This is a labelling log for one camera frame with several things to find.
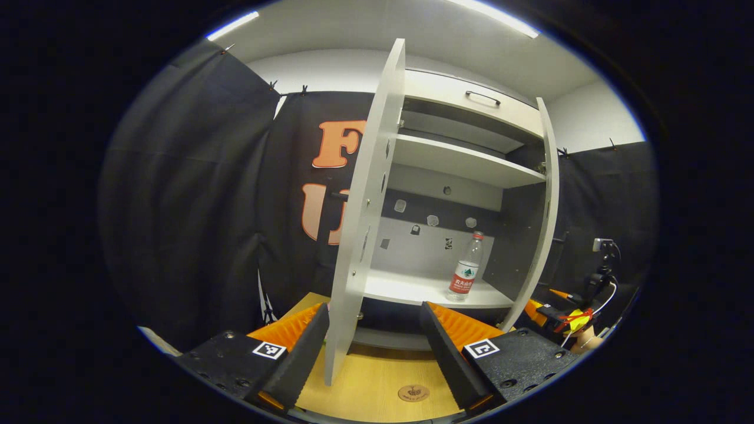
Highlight white cabinet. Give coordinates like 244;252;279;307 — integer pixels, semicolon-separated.
353;68;548;354

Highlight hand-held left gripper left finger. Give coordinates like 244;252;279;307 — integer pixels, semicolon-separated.
176;302;330;415

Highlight white cable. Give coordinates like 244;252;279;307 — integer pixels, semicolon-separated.
563;281;617;348

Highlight white cabinet door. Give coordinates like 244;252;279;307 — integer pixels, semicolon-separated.
323;38;407;386
498;97;560;332

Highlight white cabinet shelf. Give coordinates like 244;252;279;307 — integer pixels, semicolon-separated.
362;269;514;310
393;134;547;189

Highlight white cabinet drawer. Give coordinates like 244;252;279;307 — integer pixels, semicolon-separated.
404;69;545;139

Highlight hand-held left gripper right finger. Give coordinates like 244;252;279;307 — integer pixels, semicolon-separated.
419;301;584;415

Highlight clear plastic bottle red label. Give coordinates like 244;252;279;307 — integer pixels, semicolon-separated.
446;231;485;303

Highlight ceiling light strip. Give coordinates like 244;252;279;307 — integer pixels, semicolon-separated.
206;11;260;42

